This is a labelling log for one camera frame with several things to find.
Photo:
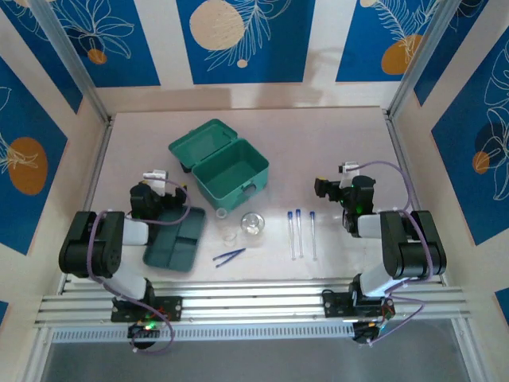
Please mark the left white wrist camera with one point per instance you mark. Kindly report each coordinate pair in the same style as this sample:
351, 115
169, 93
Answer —
155, 175

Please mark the aluminium frame post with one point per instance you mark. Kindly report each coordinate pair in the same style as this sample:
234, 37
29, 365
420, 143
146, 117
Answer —
71, 55
429, 51

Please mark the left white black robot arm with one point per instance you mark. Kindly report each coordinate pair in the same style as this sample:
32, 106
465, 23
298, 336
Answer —
91, 246

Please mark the aluminium table side rail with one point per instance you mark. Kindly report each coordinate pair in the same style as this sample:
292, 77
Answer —
401, 159
99, 167

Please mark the black controller board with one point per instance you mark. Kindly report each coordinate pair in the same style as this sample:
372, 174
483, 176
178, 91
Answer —
364, 334
139, 332

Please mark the clear graduated glass beaker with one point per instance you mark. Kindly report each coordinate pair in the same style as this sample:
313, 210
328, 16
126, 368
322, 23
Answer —
231, 237

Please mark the green plastic tray insert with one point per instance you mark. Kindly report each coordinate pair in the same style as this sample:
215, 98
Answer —
175, 246

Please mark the grey metal panel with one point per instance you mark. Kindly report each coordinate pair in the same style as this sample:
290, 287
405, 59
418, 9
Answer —
254, 362

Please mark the blue plastic tweezers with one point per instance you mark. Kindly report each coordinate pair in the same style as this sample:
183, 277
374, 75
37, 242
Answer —
240, 251

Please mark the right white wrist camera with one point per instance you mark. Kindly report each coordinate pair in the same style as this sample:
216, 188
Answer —
352, 167

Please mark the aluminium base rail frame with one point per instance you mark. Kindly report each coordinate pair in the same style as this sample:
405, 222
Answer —
254, 298

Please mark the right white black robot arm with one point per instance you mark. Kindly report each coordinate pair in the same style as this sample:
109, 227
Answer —
413, 246

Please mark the left black controller board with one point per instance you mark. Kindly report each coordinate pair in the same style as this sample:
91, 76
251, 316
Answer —
139, 332

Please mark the right black controller board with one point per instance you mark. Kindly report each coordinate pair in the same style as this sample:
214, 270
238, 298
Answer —
364, 334

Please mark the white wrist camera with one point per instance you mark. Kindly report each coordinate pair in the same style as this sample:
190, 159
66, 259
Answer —
155, 175
352, 167

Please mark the small clear glass beaker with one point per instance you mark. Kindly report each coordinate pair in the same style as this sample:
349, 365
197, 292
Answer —
221, 214

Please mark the green plastic toolbox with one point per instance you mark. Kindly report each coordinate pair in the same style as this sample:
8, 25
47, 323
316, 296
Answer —
230, 171

